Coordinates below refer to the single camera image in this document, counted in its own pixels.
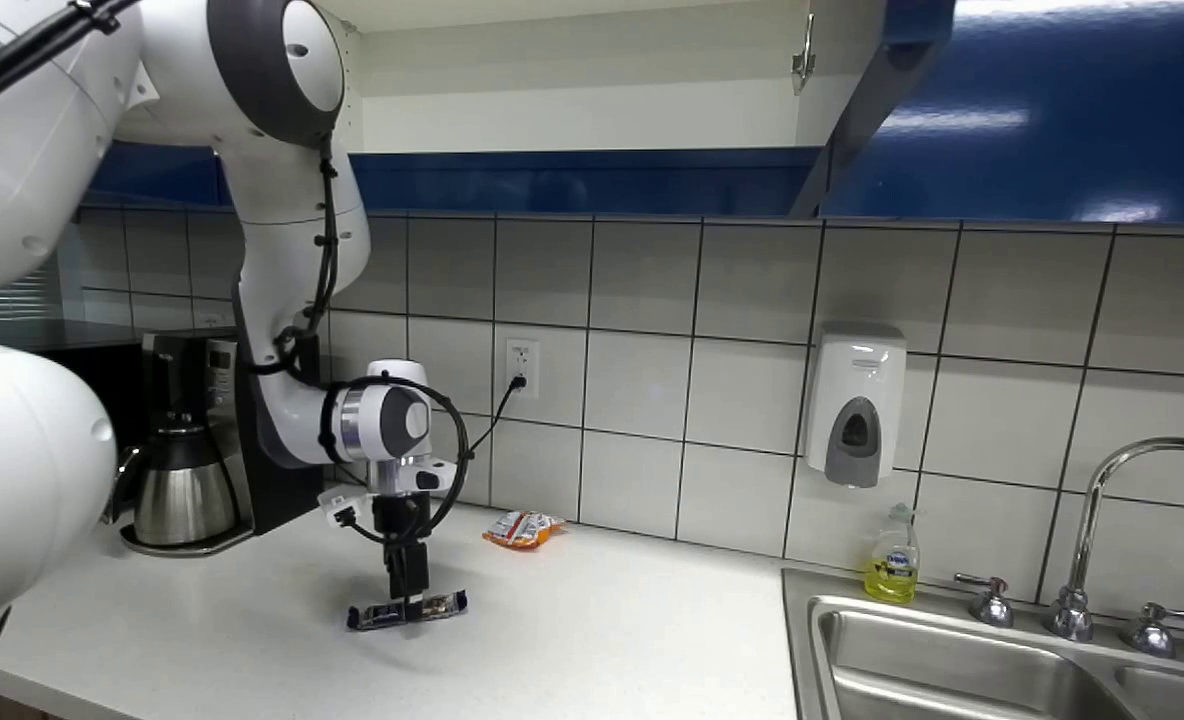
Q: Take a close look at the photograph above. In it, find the black coffee maker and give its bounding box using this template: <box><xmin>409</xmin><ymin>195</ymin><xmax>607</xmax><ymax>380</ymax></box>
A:
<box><xmin>102</xmin><ymin>327</ymin><xmax>329</xmax><ymax>559</ymax></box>

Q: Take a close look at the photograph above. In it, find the yellow dish soap bottle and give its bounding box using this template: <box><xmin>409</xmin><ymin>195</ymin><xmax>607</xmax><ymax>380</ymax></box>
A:
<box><xmin>862</xmin><ymin>502</ymin><xmax>922</xmax><ymax>607</ymax></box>

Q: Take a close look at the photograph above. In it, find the orange snack packet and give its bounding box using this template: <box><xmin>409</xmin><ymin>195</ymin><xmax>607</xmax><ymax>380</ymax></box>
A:
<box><xmin>481</xmin><ymin>509</ymin><xmax>568</xmax><ymax>552</ymax></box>

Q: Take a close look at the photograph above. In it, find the dark granola bar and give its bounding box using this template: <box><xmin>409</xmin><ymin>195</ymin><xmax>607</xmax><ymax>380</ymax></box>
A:
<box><xmin>346</xmin><ymin>589</ymin><xmax>471</xmax><ymax>633</ymax></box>

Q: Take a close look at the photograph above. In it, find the steel coffee carafe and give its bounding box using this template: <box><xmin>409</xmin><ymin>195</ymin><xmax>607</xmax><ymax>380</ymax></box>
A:
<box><xmin>130</xmin><ymin>413</ymin><xmax>244</xmax><ymax>549</ymax></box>

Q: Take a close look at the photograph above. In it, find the black cable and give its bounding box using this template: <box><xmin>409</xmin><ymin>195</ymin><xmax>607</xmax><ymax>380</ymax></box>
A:
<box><xmin>457</xmin><ymin>376</ymin><xmax>529</xmax><ymax>463</ymax></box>

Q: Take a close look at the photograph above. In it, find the chrome tap handle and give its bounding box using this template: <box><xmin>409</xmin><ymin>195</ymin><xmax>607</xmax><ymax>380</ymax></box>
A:
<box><xmin>1119</xmin><ymin>601</ymin><xmax>1184</xmax><ymax>660</ymax></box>
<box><xmin>954</xmin><ymin>572</ymin><xmax>1016</xmax><ymax>630</ymax></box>

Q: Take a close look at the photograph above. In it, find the white soap dispenser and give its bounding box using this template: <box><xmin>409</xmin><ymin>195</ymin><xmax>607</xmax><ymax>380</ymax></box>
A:
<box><xmin>804</xmin><ymin>321</ymin><xmax>909</xmax><ymax>490</ymax></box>

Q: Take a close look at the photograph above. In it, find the white wall socket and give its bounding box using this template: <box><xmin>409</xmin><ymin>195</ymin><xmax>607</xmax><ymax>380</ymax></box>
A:
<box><xmin>504</xmin><ymin>337</ymin><xmax>542</xmax><ymax>400</ymax></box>

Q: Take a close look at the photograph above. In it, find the chrome tap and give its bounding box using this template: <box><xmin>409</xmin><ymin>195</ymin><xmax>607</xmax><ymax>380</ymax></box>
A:
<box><xmin>1042</xmin><ymin>436</ymin><xmax>1184</xmax><ymax>643</ymax></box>

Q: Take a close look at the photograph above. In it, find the blue wall cabinet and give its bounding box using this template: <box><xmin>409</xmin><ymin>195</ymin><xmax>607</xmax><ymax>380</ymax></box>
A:
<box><xmin>82</xmin><ymin>0</ymin><xmax>1184</xmax><ymax>224</ymax></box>

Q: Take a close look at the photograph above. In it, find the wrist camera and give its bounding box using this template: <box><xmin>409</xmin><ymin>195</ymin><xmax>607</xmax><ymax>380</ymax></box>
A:
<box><xmin>318</xmin><ymin>484</ymin><xmax>373</xmax><ymax>530</ymax></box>

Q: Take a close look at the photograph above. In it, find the blue cabinet door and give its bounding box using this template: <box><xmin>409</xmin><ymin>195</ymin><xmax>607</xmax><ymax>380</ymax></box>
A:
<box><xmin>789</xmin><ymin>0</ymin><xmax>1184</xmax><ymax>224</ymax></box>

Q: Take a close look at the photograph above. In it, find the steel sink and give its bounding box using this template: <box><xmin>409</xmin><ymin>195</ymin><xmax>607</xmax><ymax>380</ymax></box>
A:
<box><xmin>781</xmin><ymin>567</ymin><xmax>1184</xmax><ymax>720</ymax></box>

